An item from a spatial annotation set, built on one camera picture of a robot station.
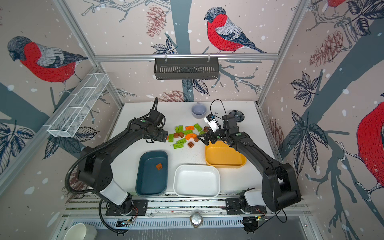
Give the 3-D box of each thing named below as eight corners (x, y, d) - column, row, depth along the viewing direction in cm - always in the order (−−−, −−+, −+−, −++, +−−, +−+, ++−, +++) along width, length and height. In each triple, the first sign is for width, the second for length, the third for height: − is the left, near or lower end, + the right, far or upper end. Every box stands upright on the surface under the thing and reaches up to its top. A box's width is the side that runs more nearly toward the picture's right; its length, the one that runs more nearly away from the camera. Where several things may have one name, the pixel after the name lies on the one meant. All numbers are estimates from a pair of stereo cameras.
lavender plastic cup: (191, 118, 111) (191, 115, 108) (192, 105, 120) (191, 102, 117) (206, 118, 111) (207, 115, 108) (206, 105, 120) (206, 102, 117)
